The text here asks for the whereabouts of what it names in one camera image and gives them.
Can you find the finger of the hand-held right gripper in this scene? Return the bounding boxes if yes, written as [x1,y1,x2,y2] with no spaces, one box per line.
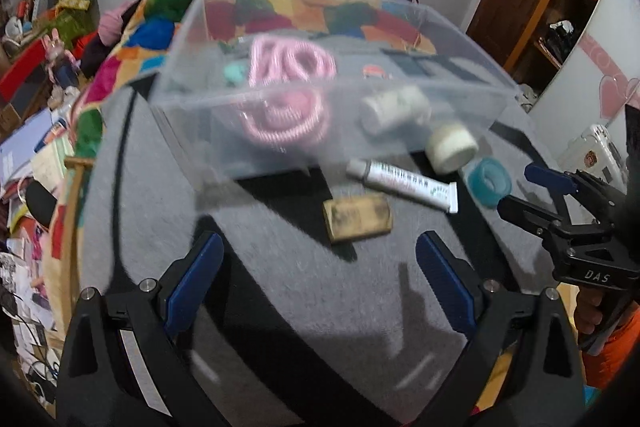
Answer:
[524,163,626,210]
[497,195,568,240]

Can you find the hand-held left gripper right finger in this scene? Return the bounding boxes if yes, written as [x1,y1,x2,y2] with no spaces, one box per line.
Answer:
[415,230,587,427]

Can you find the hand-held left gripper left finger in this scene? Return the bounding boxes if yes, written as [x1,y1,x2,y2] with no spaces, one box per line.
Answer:
[55,231,226,427]

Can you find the teal tape roll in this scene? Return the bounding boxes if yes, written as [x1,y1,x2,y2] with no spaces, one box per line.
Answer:
[467,158,512,210]

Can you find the clear plastic box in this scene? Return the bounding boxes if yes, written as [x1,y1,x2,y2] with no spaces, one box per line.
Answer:
[150,0,519,182]

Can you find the person's right hand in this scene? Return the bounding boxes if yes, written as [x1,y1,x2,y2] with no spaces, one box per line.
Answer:
[573,289,607,341]

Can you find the white suitcase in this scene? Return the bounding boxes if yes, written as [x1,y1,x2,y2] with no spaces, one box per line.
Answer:
[557,124,629,194]

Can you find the white tape roll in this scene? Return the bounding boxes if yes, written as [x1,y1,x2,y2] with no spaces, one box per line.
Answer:
[425,122,479,174]

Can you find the grey felt mat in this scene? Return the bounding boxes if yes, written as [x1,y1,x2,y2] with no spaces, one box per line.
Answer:
[80,39,568,427]

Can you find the tan rectangular block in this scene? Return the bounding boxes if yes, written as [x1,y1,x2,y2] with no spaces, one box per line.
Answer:
[322,194,394,243]

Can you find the white ointment tube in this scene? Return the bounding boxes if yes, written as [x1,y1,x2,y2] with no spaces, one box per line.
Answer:
[346,158,459,214]

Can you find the white panel with pink hearts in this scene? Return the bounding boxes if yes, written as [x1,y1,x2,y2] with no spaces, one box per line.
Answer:
[529,0,640,168]

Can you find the wooden hoop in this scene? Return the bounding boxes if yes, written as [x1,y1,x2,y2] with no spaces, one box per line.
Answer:
[61,156,97,335]

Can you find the dark flat cards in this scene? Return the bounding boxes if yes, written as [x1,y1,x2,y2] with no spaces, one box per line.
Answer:
[380,49,482,84]

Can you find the white plastic bottle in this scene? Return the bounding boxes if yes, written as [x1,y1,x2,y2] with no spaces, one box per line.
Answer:
[359,86,432,136]

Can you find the pile of papers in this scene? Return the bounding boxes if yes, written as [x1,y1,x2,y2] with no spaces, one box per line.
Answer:
[0,104,78,358]

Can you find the small teal object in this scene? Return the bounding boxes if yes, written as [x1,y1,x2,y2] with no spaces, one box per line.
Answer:
[222,61,251,86]

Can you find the pink rabbit toy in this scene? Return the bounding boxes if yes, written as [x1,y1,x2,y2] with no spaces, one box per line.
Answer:
[42,32,82,84]

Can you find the pink knitted hat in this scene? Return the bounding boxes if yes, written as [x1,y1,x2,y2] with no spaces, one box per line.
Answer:
[98,4,129,44]

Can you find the colourful patchwork blanket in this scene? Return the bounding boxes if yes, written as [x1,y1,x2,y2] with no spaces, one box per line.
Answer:
[40,0,443,335]

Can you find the red box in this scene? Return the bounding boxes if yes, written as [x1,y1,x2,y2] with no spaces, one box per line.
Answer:
[0,41,52,95]

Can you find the pink coiled cord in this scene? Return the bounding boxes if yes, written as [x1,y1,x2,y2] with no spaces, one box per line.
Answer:
[239,34,337,154]

